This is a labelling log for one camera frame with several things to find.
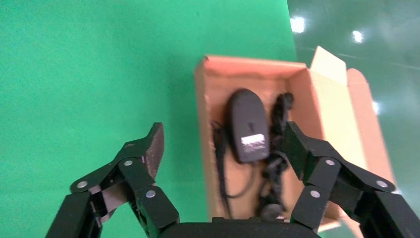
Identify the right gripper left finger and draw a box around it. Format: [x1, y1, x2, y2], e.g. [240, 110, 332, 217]
[45, 122, 180, 238]

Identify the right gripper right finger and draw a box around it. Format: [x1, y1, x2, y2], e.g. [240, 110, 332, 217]
[281, 120, 420, 238]

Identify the black plug with cord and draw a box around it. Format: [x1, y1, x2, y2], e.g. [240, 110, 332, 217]
[257, 92, 295, 221]

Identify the black wired computer mouse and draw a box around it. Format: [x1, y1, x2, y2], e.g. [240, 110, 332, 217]
[210, 87, 272, 219]

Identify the open brown cardboard box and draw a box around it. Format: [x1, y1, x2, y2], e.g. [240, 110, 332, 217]
[194, 45, 398, 233]

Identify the green table cloth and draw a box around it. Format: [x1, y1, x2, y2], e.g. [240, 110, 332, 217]
[0, 0, 299, 238]

